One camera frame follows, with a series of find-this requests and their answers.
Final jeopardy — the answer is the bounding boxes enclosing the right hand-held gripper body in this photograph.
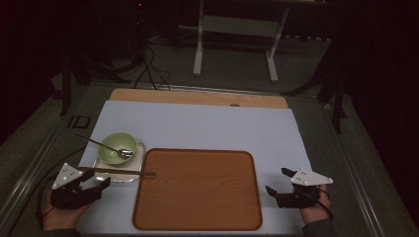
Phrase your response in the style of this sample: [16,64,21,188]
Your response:
[277,167,334,209]

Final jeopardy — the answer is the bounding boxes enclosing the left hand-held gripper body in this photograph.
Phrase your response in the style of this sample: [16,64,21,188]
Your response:
[49,162,100,210]

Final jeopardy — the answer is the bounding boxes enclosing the green bowl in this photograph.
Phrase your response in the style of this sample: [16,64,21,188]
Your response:
[97,131,138,166]

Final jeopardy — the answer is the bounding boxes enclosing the metal spoon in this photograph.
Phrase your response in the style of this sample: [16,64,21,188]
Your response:
[75,131,134,159]

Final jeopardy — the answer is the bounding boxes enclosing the brown wooden tray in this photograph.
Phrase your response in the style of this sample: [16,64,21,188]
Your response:
[131,147,264,232]

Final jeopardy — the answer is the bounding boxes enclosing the person's right hand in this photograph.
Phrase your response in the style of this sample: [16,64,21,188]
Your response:
[298,184,332,224]

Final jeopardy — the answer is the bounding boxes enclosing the person's left hand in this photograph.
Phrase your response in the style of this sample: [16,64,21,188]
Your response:
[42,197,92,232]

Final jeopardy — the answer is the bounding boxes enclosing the black metal stand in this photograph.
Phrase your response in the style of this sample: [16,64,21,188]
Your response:
[58,48,131,117]
[281,33,349,134]

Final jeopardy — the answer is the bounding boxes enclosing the white table mat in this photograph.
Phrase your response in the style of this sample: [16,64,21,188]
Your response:
[76,100,314,235]

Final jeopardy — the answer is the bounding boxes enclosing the dark equipment stand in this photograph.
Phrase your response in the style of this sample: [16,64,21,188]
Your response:
[127,0,148,65]

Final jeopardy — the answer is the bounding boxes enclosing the black cable on floor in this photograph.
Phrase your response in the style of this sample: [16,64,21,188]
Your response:
[45,146,88,181]

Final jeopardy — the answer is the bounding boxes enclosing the right hand-held gripper black cable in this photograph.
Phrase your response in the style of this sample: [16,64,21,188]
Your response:
[305,189,335,221]

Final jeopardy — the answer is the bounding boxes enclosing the hand-held gripper black cable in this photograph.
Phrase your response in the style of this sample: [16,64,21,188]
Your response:
[305,189,335,221]
[36,176,58,232]

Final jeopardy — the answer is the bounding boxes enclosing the grey metal floor rail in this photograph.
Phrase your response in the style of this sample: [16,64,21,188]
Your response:
[0,122,68,231]
[320,102,387,237]

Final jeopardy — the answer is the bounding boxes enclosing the left hand-held gripper black cable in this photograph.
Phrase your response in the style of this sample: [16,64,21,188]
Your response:
[36,176,58,232]

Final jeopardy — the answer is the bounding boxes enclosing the black rectangular floor frame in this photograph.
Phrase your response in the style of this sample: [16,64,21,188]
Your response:
[67,115,92,129]

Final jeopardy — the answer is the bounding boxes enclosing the black floor cables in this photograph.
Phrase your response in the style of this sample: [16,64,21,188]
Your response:
[132,42,172,92]

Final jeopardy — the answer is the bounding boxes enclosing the white metal table frame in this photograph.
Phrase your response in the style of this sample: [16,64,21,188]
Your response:
[193,0,291,84]

